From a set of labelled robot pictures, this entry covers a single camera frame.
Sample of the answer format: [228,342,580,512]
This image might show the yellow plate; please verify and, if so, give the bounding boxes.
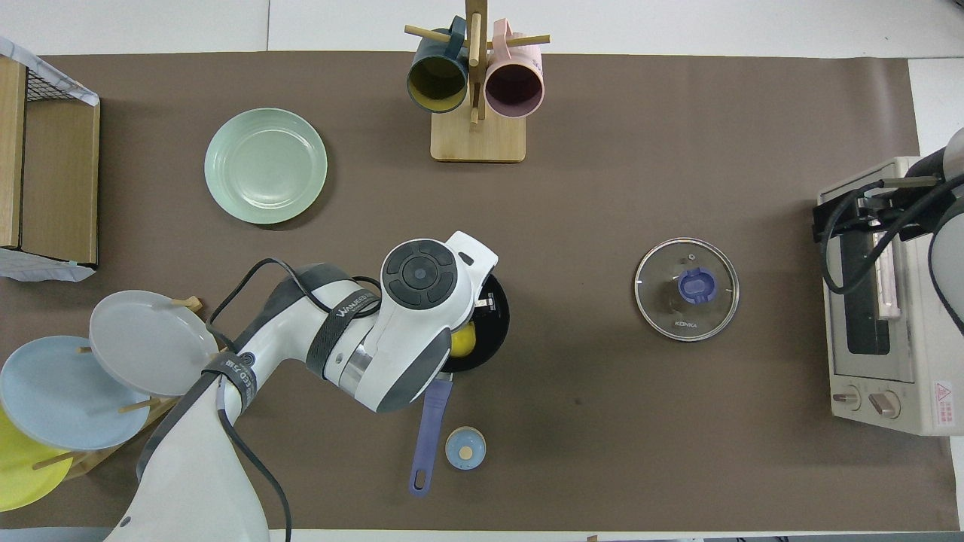
[0,406,74,513]

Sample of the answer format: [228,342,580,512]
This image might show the cream toaster oven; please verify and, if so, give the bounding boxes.
[817,157,964,437]

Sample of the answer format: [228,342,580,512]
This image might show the wooden mug tree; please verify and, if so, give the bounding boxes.
[404,0,551,163]

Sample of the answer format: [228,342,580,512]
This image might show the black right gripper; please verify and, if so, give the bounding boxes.
[812,147,951,243]

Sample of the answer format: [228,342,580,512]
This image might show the light blue plate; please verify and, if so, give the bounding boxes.
[0,336,151,452]

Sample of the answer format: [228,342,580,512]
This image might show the white checked cloth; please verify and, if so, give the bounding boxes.
[0,36,100,107]
[0,247,97,283]

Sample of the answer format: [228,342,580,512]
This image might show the glass lid with blue knob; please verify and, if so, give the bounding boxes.
[634,238,740,343]

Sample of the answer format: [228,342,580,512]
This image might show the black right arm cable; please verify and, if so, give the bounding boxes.
[821,175,964,294]

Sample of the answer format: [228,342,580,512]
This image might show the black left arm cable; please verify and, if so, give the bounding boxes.
[203,258,381,542]

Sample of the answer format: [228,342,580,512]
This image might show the grey plate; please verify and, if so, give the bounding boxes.
[89,290,221,397]

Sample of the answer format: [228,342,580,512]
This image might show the brown table mat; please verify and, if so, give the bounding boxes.
[0,51,959,530]

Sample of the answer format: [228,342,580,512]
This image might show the pink ribbed mug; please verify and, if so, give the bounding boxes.
[484,19,545,119]

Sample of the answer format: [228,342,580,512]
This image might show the wooden box with mesh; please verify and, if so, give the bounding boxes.
[0,56,101,268]

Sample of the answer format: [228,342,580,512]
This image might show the wooden plate rack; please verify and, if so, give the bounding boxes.
[30,296,239,480]

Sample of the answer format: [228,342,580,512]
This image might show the dark teal mug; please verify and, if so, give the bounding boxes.
[407,17,469,114]

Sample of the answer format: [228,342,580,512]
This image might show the dark blue pot with handle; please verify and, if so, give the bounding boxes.
[409,273,511,498]

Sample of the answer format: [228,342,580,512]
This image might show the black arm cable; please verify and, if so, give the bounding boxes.
[821,175,964,294]
[203,258,381,542]

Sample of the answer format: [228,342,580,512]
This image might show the light green plate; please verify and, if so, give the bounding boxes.
[204,108,328,225]

